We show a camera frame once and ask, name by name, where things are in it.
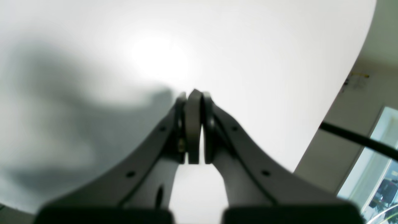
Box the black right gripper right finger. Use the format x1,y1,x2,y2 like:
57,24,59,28
201,92,363,224

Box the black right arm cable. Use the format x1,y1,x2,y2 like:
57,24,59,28
320,122,398,161

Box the white and yellow floor cables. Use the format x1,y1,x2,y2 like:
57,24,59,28
340,72,370,94

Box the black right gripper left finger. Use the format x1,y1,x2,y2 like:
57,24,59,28
34,89,203,224

